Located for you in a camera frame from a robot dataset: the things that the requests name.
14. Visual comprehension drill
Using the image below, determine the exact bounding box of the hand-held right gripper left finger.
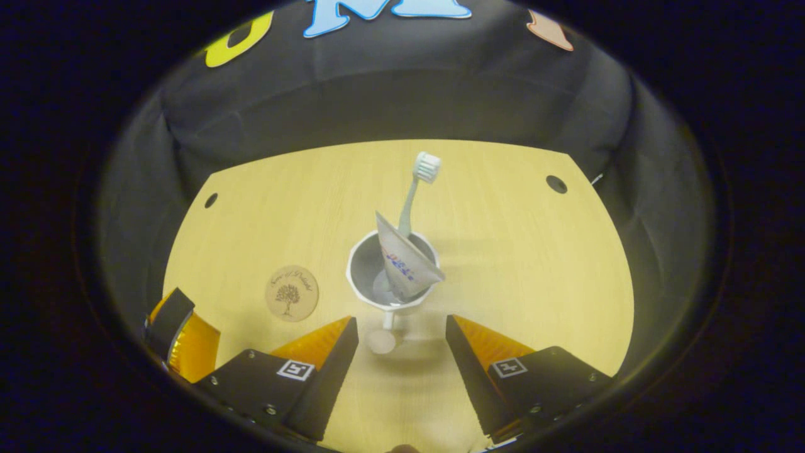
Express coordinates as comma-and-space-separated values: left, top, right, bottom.
194, 315, 360, 442

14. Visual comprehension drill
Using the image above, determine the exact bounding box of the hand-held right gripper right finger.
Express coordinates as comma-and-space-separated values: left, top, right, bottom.
445, 314, 615, 445

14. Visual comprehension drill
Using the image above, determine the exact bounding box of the round wooden coaster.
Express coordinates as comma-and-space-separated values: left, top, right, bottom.
265, 265, 319, 322

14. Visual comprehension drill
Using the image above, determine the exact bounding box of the white cup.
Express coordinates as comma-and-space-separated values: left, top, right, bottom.
346, 230, 441, 355

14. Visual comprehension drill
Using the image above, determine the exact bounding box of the white toothpaste tube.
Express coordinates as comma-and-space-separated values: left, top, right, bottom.
375, 211, 446, 301

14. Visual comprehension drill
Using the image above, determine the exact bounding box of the white toothbrush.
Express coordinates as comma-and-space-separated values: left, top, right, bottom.
398, 152, 441, 240

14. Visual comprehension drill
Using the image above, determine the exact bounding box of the wooden desktop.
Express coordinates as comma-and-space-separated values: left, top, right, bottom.
162, 140, 635, 453

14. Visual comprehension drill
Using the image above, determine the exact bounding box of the black backdrop cloth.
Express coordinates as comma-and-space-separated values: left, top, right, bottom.
97, 0, 718, 378

